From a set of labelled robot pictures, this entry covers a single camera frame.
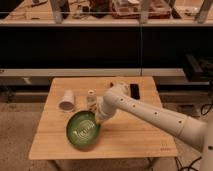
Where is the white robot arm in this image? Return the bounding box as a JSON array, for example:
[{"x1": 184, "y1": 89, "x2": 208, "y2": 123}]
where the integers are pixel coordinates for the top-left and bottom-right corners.
[{"x1": 96, "y1": 83, "x2": 213, "y2": 171}]

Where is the white paper cup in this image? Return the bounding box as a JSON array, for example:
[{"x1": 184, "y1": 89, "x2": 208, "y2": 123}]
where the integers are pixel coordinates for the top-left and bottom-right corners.
[{"x1": 59, "y1": 90, "x2": 75, "y2": 112}]

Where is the dark shelf unit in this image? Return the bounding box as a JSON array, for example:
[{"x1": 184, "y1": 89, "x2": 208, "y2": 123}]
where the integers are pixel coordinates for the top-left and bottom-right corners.
[{"x1": 0, "y1": 0, "x2": 213, "y2": 89}]

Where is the black rectangular remote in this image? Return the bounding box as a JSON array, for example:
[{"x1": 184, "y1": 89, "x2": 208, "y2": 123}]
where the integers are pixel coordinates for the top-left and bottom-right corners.
[{"x1": 130, "y1": 84, "x2": 140, "y2": 100}]

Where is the wooden table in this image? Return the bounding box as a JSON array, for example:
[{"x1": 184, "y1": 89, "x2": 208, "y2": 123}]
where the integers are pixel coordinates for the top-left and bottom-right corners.
[{"x1": 29, "y1": 77, "x2": 177, "y2": 160}]

